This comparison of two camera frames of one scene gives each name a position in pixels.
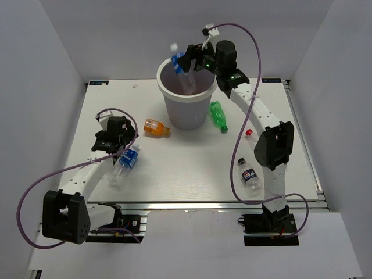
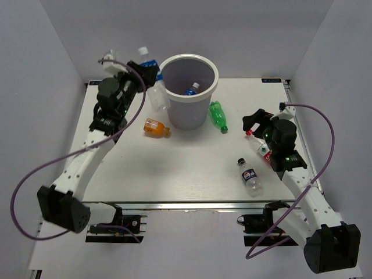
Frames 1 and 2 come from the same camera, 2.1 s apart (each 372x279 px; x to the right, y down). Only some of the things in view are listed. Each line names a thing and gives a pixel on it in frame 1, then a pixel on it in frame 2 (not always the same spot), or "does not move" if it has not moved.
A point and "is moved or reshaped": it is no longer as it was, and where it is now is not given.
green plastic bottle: [218, 115] does not move
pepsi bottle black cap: [253, 183] does not move
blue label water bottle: [120, 174] -> [158, 93]
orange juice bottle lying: [156, 127] does not move
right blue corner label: [271, 80] does not move
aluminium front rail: [214, 206] does not move
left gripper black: [130, 133] -> [149, 73]
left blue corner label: [99, 82] does not move
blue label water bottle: [189, 78] is moved or reshaped
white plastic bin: [186, 95] does not move
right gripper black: [192, 53] -> [260, 117]
